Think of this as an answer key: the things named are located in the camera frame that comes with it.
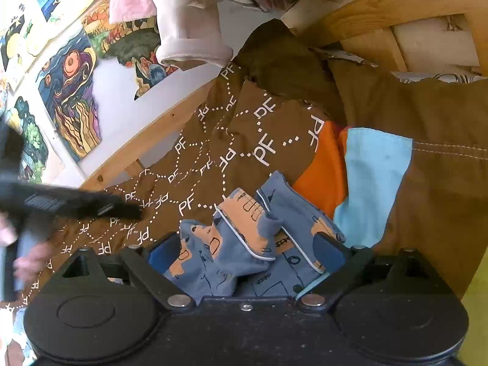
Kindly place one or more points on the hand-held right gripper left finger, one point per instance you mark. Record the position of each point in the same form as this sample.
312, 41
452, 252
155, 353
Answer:
164, 254

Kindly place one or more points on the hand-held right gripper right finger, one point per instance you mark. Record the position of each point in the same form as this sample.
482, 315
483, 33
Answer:
328, 253

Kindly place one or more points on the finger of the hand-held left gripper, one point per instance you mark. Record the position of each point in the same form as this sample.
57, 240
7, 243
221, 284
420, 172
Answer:
106, 206

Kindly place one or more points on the blue pants with orange print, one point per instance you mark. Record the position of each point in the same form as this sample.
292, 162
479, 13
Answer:
228, 263

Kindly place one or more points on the person's left hand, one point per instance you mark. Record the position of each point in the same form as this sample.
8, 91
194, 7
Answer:
34, 265

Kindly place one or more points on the brown pillow with colour patches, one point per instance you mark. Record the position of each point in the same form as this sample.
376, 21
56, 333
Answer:
438, 198

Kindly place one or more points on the brown blanket with white print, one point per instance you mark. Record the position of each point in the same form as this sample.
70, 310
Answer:
228, 122

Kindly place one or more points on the yellow-green sheet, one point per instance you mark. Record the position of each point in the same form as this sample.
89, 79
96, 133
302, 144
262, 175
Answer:
478, 312

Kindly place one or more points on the green tree wall drawing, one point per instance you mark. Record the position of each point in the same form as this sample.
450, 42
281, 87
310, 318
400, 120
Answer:
34, 137

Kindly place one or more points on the yellow moon wall drawing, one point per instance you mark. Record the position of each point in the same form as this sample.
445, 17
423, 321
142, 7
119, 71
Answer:
15, 53

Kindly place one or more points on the wooden bed frame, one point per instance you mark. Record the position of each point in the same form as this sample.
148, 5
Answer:
350, 15

